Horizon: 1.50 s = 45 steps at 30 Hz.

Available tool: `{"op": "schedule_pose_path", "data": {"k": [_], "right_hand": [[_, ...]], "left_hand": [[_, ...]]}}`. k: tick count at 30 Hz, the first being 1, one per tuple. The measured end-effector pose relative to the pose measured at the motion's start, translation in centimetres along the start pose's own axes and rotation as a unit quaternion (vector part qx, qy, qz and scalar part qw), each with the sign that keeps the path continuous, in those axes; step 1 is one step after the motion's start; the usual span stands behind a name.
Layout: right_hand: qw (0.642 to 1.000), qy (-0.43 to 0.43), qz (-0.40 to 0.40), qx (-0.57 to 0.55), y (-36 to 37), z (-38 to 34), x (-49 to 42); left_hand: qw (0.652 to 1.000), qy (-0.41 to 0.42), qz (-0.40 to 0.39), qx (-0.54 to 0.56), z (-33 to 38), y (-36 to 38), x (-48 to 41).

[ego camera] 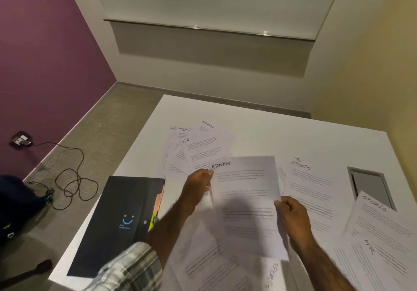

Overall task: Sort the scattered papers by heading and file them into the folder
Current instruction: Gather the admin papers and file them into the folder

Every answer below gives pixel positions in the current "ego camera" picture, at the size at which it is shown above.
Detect person's left hand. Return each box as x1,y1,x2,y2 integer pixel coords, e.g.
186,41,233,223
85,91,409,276
179,169,215,218

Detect person's right forearm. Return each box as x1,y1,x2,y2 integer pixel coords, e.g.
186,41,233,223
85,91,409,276
295,238,357,291

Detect black expanding folder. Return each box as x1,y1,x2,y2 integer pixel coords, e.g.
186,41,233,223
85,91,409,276
66,175,166,279

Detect person's right hand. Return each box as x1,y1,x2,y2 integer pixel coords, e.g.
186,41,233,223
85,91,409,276
274,196,317,255

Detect black floor cable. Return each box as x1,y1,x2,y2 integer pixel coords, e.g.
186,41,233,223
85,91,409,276
27,142,98,210

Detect plaid shirt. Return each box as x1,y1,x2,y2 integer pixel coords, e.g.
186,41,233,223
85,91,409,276
83,241,163,291

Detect floor power socket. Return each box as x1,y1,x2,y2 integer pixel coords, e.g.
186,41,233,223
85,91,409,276
11,131,33,148

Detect white text paper sheet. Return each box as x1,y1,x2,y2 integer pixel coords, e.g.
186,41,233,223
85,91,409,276
208,155,291,263

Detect grey table cable hatch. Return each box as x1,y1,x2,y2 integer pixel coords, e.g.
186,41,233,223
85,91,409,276
347,166,398,211

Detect pile of white printed papers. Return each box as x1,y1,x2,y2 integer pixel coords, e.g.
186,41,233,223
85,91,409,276
161,119,417,291

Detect person's left forearm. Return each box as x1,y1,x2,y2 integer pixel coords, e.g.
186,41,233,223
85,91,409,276
145,201,196,265

